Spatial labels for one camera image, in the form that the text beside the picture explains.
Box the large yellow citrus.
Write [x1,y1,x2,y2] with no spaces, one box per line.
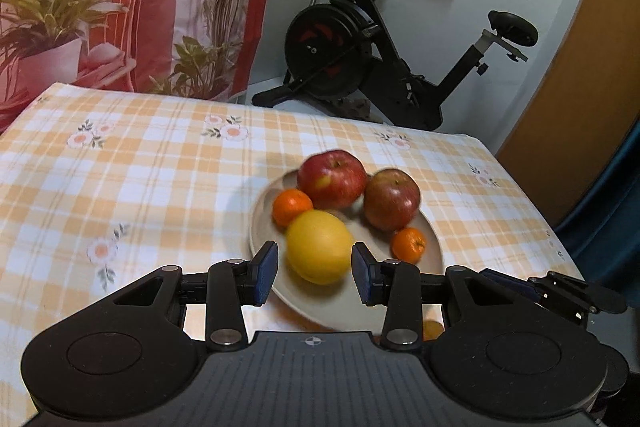
[285,209,354,286]

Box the dark red apple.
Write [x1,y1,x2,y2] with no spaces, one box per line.
[363,168,421,233]

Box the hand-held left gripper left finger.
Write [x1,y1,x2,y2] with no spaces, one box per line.
[112,241,281,353]

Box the teal curtain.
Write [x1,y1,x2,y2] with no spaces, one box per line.
[555,122,640,303]

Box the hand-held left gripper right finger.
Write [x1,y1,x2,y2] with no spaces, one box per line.
[350,242,531,353]

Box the pink printed backdrop cloth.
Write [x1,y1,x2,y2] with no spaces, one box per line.
[0,0,292,128]

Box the orange checked floral tablecloth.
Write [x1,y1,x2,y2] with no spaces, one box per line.
[0,82,586,427]

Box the brown slipper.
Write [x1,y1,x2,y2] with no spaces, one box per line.
[340,94,374,120]

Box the red apple with yellow patch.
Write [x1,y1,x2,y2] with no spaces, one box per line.
[297,150,369,211]

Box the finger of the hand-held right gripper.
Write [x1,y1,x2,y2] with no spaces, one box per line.
[480,269,629,326]

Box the small tangerine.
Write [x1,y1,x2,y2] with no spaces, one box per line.
[272,189,314,228]
[391,227,428,265]

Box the beige round plate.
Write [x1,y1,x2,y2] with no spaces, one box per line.
[248,167,445,331]

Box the black exercise bike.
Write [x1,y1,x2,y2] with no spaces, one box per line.
[251,0,540,132]

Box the wooden door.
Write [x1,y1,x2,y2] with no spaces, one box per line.
[495,0,640,228]

